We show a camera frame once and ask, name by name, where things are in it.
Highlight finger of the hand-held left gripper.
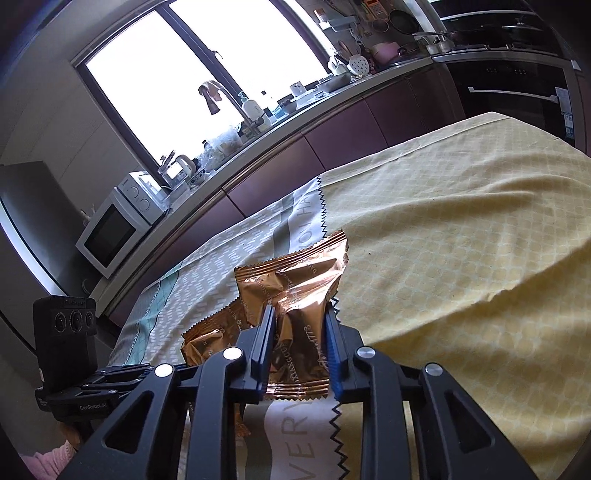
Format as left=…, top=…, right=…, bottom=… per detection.
left=92, top=366, right=158, bottom=391

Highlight white soap bottle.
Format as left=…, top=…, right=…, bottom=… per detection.
left=239, top=90, right=262, bottom=126

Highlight patterned tablecloth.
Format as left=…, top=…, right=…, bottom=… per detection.
left=108, top=111, right=591, bottom=480

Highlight black range hood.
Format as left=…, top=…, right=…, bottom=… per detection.
left=429, top=0, right=575, bottom=48

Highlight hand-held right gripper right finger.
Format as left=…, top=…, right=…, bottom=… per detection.
left=324, top=305, right=539, bottom=480

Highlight maroon kitchen cabinets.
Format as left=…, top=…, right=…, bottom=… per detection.
left=106, top=62, right=467, bottom=324

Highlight kitchen counter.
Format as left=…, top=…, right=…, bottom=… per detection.
left=88, top=46, right=444, bottom=301

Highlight person's left forearm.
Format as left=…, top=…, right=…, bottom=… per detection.
left=18, top=438, right=77, bottom=480

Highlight white electric kettle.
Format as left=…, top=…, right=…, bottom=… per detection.
left=170, top=154, right=195, bottom=184

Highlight white wall shelf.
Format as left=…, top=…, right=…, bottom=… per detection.
left=316, top=13, right=359, bottom=31

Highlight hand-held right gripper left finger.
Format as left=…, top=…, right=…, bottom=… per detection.
left=55, top=304, right=278, bottom=480

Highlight grey refrigerator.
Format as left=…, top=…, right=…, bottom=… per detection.
left=0, top=162, right=121, bottom=462

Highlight clear plastic bag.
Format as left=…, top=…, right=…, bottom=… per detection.
left=204, top=126, right=244, bottom=161

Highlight white microwave oven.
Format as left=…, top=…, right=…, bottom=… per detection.
left=75, top=172, right=169, bottom=280

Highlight black built-in oven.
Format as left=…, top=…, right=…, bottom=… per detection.
left=434, top=53, right=583, bottom=148

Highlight metal kitchen faucet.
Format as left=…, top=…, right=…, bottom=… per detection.
left=198, top=80, right=260, bottom=136

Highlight black frying pan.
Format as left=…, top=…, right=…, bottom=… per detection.
left=389, top=9, right=417, bottom=34

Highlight metal pot on stove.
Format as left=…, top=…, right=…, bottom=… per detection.
left=412, top=30, right=462, bottom=55

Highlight copper foil snack wrapper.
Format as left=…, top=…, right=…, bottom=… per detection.
left=233, top=230, right=350, bottom=400
left=180, top=300, right=254, bottom=437

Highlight pink cooking pot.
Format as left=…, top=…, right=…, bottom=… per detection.
left=372, top=41, right=403, bottom=66

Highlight kitchen window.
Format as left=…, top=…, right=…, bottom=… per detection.
left=71, top=0, right=335, bottom=185

